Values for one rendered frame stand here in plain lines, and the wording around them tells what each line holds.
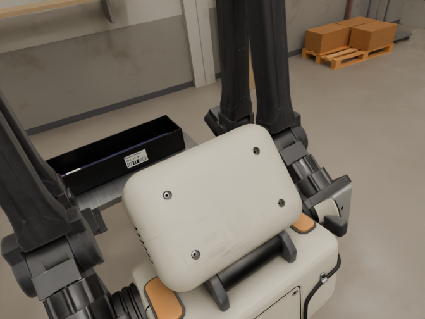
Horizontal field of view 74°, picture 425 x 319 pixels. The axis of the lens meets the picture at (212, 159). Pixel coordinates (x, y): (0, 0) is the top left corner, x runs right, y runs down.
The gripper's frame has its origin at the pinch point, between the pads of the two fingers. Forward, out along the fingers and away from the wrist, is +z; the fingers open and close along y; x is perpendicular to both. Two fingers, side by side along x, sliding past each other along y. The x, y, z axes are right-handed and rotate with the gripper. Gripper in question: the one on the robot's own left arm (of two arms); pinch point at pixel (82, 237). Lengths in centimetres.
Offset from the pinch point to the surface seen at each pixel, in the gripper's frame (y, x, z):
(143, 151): -31, -34, 29
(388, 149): -229, 12, 101
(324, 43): -349, -160, 157
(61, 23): -37, -260, 120
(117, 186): -14.7, -25.7, 33.5
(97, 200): -5.7, -22.9, 32.2
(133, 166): -24, -31, 34
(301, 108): -228, -77, 145
